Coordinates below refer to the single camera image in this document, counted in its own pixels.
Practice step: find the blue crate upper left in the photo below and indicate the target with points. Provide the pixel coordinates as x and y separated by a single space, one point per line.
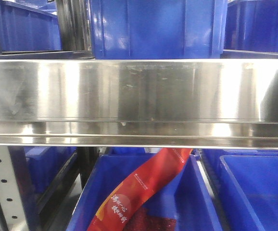
24 28

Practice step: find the blue crate lower shelf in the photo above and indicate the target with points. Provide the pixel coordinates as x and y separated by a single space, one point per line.
185 199

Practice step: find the large blue ribbed crate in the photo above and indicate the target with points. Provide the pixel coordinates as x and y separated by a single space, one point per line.
158 29

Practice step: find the white perforated rack post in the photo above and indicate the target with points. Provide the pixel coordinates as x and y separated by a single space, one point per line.
14 187

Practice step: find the stainless steel shelf rail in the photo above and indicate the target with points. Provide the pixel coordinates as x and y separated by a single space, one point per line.
212 103

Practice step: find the narrow blue bin behind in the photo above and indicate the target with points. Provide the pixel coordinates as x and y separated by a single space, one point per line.
252 25

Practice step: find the red printed snack bag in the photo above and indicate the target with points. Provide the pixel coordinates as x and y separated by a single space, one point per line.
137 188

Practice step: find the blue crate lower right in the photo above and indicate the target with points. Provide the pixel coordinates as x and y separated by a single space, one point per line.
246 185

